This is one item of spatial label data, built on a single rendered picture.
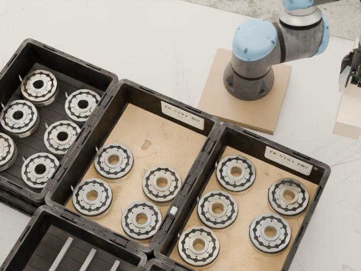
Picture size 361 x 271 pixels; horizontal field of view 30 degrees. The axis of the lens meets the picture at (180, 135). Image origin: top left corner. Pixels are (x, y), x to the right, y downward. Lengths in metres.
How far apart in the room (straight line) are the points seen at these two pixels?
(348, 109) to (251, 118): 0.46
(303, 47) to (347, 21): 1.26
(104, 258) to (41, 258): 0.16
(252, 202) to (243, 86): 0.38
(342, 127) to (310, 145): 0.41
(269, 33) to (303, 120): 0.31
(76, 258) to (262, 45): 0.74
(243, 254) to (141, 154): 0.38
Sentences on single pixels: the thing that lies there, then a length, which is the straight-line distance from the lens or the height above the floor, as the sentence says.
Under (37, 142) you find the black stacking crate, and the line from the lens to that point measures 1.86.
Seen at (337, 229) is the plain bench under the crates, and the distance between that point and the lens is 1.89.
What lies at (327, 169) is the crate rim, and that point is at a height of 0.93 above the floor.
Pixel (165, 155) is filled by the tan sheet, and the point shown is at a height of 0.83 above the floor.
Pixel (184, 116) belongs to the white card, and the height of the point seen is 0.89.
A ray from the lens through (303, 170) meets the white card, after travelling 1.74.
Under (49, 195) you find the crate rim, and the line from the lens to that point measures 1.68.
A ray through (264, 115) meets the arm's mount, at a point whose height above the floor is 0.73.
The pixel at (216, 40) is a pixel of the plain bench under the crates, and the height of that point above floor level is 0.70.
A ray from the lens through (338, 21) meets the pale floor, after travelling 3.12.
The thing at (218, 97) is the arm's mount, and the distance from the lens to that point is 2.00.
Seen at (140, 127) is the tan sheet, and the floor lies 0.83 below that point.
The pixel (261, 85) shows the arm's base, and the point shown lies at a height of 0.77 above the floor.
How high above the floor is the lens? 2.45
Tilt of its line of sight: 63 degrees down
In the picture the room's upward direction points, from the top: 3 degrees counter-clockwise
